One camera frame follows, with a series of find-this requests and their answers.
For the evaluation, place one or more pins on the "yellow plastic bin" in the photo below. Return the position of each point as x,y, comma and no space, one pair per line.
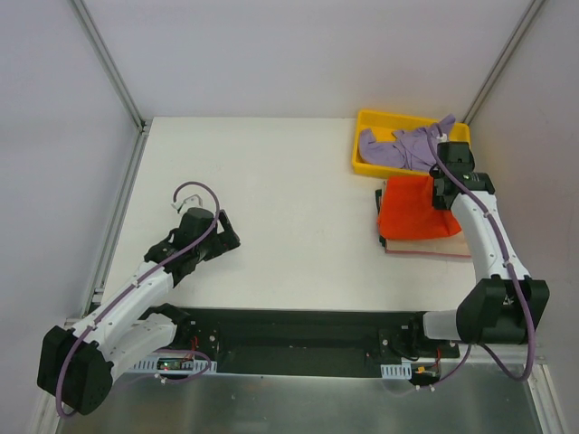
383,125

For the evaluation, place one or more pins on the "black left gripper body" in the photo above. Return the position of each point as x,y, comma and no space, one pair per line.
223,236

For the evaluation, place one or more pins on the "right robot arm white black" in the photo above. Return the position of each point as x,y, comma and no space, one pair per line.
506,304

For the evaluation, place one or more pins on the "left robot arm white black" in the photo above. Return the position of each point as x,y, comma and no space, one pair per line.
79,365

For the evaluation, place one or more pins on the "right white cable duct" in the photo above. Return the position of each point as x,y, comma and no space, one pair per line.
401,371

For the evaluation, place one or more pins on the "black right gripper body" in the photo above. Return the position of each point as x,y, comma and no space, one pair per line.
453,151

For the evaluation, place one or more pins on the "green folded t shirt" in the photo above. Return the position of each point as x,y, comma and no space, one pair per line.
377,201

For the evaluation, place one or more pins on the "orange t shirt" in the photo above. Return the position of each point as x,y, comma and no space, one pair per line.
407,214

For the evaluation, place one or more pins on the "left aluminium frame post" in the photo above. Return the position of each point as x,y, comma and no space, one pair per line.
107,63

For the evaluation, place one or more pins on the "white cable duct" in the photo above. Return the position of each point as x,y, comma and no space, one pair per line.
401,371
173,365

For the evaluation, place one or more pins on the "beige folded t shirt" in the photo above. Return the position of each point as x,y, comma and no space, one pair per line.
409,224

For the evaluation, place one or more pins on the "purple t shirt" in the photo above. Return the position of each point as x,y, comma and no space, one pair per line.
409,151

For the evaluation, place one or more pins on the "left white cable duct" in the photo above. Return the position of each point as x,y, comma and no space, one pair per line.
173,365

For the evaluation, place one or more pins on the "right aluminium frame post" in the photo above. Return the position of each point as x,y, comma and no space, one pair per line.
525,22

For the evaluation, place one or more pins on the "aluminium frame post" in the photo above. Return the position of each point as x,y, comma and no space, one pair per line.
107,63
525,22

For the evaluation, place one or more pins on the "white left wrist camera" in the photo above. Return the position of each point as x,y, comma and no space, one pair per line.
192,201

